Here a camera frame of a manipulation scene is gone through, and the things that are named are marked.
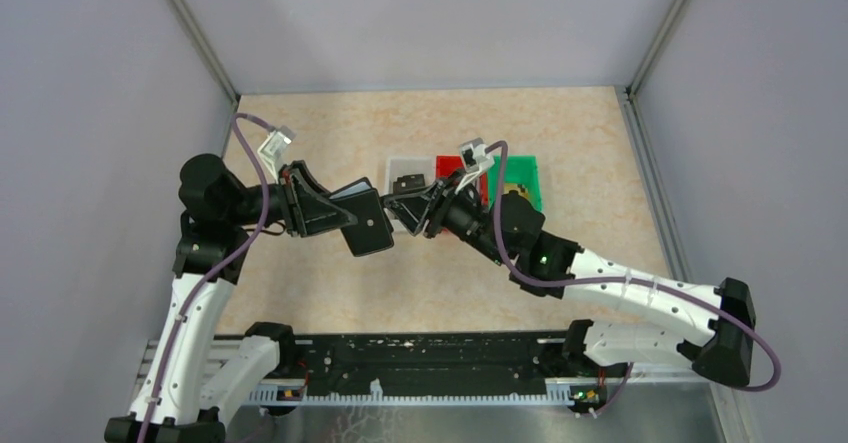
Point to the aluminium frame rail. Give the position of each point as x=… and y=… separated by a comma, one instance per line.
x=272, y=392

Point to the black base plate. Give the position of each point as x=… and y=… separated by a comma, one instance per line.
x=470, y=364

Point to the gold card in green bin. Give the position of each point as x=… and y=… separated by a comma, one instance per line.
x=517, y=189

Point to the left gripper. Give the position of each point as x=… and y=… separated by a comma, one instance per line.
x=295, y=198

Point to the black leather card holder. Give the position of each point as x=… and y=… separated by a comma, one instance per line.
x=373, y=232

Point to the red plastic bin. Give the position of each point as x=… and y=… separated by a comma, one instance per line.
x=446, y=165

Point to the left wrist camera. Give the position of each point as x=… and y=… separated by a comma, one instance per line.
x=271, y=151

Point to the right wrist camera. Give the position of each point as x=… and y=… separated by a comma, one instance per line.
x=475, y=158

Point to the green plastic bin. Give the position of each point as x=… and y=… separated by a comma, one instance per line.
x=521, y=169

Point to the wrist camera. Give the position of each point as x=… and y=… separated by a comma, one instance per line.
x=475, y=158
x=271, y=151

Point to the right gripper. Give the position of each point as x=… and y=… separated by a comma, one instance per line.
x=436, y=208

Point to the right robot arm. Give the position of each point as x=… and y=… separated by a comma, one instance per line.
x=707, y=328

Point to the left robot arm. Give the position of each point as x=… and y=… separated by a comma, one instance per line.
x=221, y=220

